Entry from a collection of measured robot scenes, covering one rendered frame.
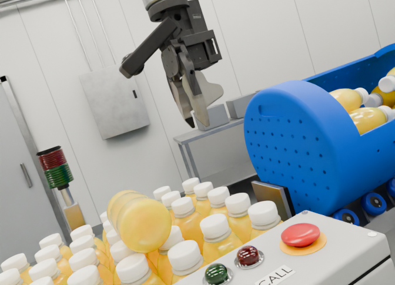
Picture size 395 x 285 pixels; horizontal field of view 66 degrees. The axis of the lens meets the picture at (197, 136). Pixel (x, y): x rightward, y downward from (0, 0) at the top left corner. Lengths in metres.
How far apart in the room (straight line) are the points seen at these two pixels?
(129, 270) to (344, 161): 0.37
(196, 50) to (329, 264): 0.38
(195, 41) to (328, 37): 4.50
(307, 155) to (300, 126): 0.06
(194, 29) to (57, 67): 3.65
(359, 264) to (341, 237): 0.03
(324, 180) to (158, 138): 3.51
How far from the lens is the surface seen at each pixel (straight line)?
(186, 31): 0.54
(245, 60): 4.33
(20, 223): 4.35
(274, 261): 0.30
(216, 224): 0.43
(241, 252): 0.31
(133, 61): 0.50
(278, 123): 0.62
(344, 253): 0.30
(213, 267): 0.30
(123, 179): 4.06
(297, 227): 0.32
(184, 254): 0.38
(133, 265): 0.41
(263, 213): 0.42
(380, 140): 0.63
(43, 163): 0.86
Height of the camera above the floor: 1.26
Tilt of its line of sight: 7 degrees down
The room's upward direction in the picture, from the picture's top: 19 degrees counter-clockwise
